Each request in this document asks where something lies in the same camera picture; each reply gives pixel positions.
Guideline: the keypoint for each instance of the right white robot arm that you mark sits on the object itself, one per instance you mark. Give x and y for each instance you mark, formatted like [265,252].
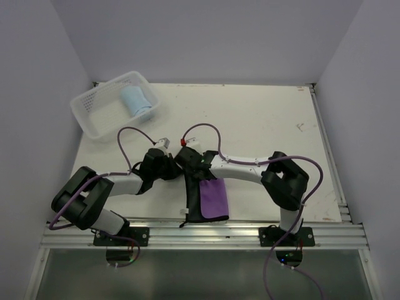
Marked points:
[283,179]

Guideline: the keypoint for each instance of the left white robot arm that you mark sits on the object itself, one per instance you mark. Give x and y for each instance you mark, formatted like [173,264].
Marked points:
[82,199]

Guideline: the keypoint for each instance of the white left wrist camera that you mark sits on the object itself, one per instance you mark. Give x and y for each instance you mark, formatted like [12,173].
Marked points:
[162,144]

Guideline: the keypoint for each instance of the white perforated plastic basket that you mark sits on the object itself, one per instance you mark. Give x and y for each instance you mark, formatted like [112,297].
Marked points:
[100,111]

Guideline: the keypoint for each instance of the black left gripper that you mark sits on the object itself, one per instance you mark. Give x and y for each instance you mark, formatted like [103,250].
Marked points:
[174,169]

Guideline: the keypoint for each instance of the dark grey purple cloth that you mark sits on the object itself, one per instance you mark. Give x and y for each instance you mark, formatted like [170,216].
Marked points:
[206,201]

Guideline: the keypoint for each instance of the light blue towel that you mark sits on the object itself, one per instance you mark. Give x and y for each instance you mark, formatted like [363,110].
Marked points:
[136,102]

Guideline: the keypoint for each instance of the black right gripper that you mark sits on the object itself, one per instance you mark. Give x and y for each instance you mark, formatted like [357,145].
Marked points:
[190,172]

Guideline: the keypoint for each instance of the aluminium mounting rail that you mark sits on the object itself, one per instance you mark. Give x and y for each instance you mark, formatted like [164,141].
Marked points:
[166,234]

